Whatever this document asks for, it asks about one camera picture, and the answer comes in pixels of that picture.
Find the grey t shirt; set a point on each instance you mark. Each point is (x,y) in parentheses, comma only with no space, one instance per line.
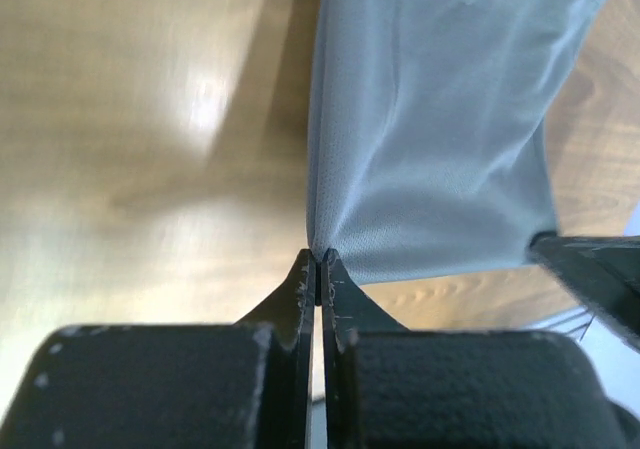
(426,131)

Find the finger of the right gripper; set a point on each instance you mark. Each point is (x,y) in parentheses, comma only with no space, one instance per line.
(602,273)

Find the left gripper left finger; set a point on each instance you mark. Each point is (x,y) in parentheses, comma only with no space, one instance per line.
(243,385)

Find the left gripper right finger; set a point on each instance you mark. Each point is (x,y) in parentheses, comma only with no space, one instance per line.
(390,387)

